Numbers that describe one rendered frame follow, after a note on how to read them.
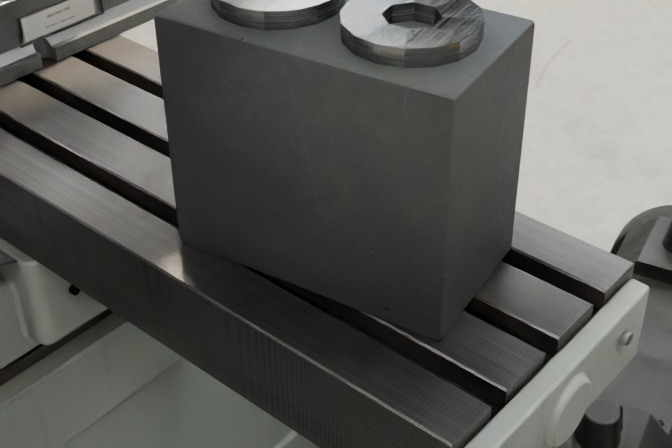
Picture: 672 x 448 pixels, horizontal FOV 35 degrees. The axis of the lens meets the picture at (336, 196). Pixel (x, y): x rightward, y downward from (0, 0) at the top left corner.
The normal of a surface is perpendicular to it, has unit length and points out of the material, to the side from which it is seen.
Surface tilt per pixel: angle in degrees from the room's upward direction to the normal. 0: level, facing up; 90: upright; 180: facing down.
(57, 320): 90
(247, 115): 90
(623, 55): 0
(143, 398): 90
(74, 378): 90
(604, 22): 0
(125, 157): 0
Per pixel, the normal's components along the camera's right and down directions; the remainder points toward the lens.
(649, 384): -0.01, -0.82
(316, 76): -0.52, 0.50
